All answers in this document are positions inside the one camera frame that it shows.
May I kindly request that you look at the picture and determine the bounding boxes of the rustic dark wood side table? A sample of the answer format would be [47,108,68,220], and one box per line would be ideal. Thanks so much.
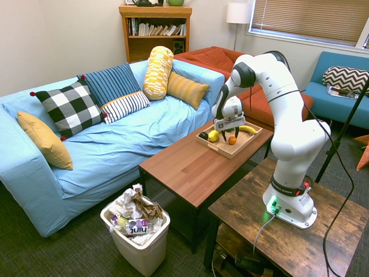
[203,157,369,277]

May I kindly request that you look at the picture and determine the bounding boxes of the mustard striped lumbar cushion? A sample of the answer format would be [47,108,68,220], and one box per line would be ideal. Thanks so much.
[166,71,210,110]

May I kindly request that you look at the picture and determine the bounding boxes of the black device under table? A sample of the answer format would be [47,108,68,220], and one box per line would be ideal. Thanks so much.
[234,253,265,275]

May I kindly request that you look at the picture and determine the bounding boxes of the yellow banana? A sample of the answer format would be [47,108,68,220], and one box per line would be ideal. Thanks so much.
[238,125,258,136]

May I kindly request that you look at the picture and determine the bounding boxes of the blue striped cushion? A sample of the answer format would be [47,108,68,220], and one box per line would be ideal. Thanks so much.
[76,62,142,108]

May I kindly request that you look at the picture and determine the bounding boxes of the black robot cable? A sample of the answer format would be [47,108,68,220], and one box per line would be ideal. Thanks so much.
[299,89,355,277]

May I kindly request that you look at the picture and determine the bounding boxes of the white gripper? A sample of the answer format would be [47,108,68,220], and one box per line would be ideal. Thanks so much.
[213,97,247,143]

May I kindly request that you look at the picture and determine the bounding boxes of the wooden window blinds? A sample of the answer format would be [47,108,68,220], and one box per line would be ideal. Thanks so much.
[249,0,369,48]

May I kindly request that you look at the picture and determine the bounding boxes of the light blue sofa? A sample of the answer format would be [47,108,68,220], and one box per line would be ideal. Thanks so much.
[0,59,225,238]

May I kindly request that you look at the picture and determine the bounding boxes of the orange futon sofa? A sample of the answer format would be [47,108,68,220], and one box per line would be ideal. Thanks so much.
[174,46,314,128]

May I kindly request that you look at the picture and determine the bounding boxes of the black camera stand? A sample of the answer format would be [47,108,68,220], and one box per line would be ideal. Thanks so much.
[315,85,369,184]

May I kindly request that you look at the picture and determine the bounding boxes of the white shade floor lamp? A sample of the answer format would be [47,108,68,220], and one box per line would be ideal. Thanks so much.
[226,2,251,52]

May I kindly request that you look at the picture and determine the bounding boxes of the teal sofa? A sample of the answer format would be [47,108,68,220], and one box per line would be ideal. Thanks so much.
[302,51,369,130]

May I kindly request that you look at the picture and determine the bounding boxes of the wooden bookshelf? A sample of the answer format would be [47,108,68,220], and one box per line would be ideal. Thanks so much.
[118,4,193,64]

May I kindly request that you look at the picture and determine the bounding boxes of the row of pale leaning books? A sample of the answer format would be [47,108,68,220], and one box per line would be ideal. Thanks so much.
[138,23,187,37]

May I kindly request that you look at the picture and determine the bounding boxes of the light wooden serving tray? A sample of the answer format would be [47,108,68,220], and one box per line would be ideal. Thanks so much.
[195,120,263,160]

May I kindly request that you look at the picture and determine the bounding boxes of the magazine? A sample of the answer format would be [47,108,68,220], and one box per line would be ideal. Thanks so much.
[326,85,360,100]

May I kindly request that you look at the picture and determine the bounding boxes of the white plastic trash bin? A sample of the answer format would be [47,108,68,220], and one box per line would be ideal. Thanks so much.
[100,195,171,277]

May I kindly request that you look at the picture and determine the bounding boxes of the black object on bookshelf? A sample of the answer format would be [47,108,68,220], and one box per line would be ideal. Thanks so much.
[132,0,164,8]

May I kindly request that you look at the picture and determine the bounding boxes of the black white checkered cushion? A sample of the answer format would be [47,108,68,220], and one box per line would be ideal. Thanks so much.
[29,74,108,142]

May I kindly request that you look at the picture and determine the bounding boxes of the white navy striped cushion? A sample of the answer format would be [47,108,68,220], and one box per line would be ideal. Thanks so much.
[100,91,151,125]

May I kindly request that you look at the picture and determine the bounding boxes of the crumpled white paper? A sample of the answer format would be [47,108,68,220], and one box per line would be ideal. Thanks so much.
[110,184,145,220]

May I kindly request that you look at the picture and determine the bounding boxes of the wooden coffee table black legs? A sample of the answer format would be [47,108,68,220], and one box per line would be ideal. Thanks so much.
[138,120,274,254]

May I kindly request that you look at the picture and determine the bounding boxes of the plain mustard yellow cushion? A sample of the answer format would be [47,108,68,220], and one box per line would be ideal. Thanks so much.
[17,111,74,171]

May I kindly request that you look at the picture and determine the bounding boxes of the grey base cable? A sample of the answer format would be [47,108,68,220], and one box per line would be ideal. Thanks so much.
[253,212,278,256]

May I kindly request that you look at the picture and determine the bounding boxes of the clear hint water bottle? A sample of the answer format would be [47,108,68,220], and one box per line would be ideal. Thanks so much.
[109,215,155,236]

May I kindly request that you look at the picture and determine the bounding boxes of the row of dark books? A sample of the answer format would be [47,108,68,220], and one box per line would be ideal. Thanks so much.
[128,17,140,36]

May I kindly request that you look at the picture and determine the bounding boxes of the black white chevron cushion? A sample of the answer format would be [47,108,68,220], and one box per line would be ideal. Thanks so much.
[322,65,369,96]

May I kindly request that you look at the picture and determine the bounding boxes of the crumpled brown paper bag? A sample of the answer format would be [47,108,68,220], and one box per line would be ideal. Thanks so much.
[131,186,163,222]

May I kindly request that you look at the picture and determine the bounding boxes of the yellow patterned bolster cushion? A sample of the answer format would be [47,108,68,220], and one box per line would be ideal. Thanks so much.
[142,46,175,101]

